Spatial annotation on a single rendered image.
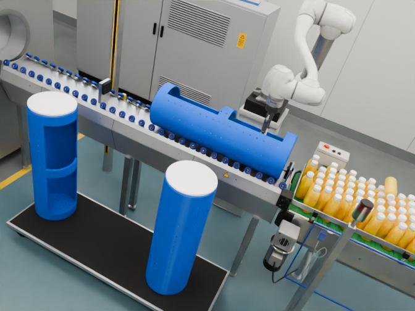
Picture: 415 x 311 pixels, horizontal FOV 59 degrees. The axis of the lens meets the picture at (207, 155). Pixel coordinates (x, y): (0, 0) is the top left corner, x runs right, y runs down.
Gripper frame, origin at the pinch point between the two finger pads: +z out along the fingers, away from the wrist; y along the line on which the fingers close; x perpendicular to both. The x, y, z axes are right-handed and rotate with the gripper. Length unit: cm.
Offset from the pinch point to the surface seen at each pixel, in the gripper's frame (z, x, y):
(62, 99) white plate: 12, -119, 32
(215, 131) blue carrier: 2.4, -24.9, 13.0
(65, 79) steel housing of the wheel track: 23, -150, -5
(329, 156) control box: 10.2, 41.4, -24.6
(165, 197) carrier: 24, -30, 58
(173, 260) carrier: 66, -17, 59
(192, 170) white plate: 13.6, -23.9, 41.0
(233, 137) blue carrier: 2.2, -14.0, 12.8
